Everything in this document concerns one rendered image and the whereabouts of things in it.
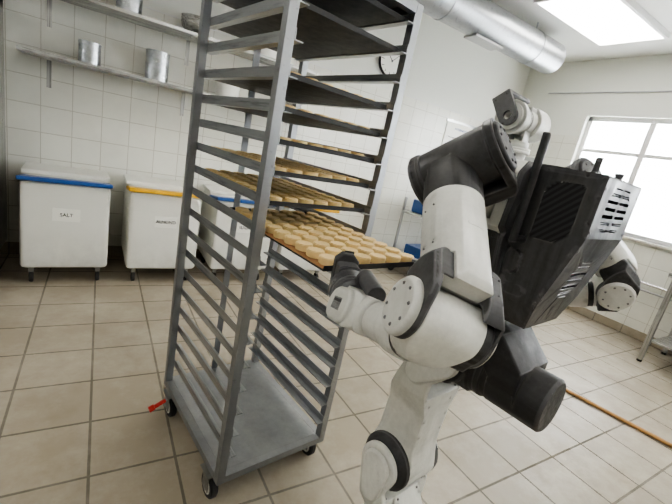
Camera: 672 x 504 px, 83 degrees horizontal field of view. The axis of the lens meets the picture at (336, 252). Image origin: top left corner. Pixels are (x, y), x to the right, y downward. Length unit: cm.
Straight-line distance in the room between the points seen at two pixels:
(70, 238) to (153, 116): 126
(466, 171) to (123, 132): 345
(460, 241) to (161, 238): 299
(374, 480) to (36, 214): 279
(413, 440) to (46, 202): 283
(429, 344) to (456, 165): 28
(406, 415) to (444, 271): 62
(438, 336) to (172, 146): 357
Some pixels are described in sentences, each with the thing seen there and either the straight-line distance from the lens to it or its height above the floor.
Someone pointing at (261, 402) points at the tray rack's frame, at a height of 15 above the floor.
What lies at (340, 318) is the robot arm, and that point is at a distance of 66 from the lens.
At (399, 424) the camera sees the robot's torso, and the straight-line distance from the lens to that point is 105.
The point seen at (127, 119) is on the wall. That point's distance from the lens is 384.
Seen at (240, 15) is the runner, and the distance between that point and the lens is 148.
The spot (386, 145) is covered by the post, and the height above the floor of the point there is 138.
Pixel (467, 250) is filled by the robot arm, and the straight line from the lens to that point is 49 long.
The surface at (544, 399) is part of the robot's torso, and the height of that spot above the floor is 97.
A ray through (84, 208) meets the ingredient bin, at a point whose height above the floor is 58.
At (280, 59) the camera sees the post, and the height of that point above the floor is 152.
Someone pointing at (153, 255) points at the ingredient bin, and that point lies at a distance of 337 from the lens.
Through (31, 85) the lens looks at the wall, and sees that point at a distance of 386.
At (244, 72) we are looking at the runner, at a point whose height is 150.
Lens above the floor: 133
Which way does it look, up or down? 15 degrees down
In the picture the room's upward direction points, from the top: 12 degrees clockwise
